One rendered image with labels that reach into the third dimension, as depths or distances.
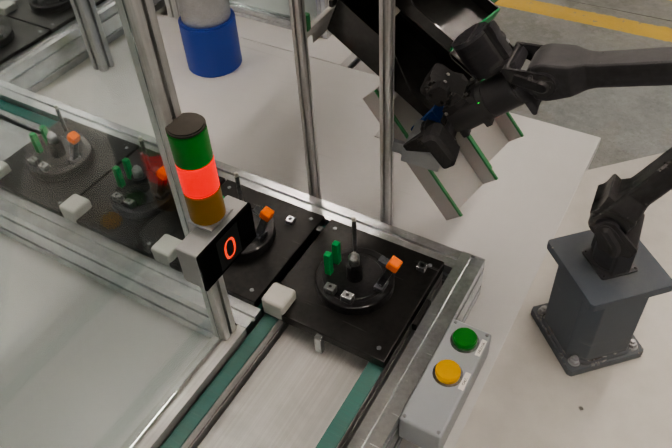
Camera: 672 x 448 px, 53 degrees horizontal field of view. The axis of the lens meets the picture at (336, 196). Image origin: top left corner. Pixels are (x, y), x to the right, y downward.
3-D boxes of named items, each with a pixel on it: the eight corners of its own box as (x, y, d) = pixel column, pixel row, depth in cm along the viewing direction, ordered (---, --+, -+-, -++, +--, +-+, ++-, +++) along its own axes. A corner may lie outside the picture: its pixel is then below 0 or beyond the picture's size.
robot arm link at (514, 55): (572, 63, 95) (528, -7, 91) (559, 94, 89) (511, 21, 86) (504, 92, 103) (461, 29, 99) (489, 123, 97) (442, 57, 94)
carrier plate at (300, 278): (444, 269, 125) (444, 261, 123) (384, 369, 110) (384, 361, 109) (331, 225, 134) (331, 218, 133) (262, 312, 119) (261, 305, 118)
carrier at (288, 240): (325, 223, 135) (321, 176, 126) (255, 309, 120) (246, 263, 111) (228, 185, 144) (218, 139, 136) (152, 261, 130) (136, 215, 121)
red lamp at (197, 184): (227, 181, 91) (221, 153, 88) (204, 204, 88) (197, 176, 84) (198, 170, 93) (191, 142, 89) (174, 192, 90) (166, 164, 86)
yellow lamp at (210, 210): (233, 207, 94) (227, 181, 91) (211, 230, 91) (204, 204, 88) (204, 196, 96) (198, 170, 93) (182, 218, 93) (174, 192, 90)
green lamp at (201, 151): (221, 152, 87) (214, 122, 84) (196, 175, 84) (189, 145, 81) (191, 141, 89) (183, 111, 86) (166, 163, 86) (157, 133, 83)
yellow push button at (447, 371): (463, 372, 109) (464, 365, 107) (454, 391, 106) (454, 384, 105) (440, 361, 110) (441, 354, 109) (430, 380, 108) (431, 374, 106)
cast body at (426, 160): (443, 156, 112) (453, 123, 107) (437, 173, 109) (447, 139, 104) (395, 141, 113) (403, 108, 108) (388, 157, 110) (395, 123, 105)
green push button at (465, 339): (480, 339, 113) (481, 332, 112) (471, 357, 111) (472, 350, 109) (457, 330, 115) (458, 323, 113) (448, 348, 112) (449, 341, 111)
